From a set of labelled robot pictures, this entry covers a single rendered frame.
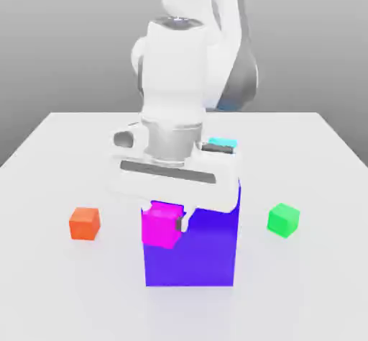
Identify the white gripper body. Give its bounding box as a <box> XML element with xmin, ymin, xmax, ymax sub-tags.
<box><xmin>103</xmin><ymin>148</ymin><xmax>242</xmax><ymax>214</ymax></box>

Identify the small magenta cube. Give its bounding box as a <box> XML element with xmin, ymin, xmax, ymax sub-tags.
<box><xmin>141</xmin><ymin>200</ymin><xmax>185</xmax><ymax>250</ymax></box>

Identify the small orange cube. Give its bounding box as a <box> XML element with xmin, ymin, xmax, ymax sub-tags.
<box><xmin>68</xmin><ymin>206</ymin><xmax>101</xmax><ymax>242</ymax></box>

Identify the small cyan cube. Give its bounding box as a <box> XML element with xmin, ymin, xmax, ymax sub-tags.
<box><xmin>207</xmin><ymin>137</ymin><xmax>239</xmax><ymax>150</ymax></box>

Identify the small green cube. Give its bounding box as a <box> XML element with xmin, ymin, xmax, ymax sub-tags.
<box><xmin>267</xmin><ymin>202</ymin><xmax>301</xmax><ymax>239</ymax></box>

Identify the large blue box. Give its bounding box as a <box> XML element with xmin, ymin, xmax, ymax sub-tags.
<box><xmin>142</xmin><ymin>178</ymin><xmax>242</xmax><ymax>288</ymax></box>

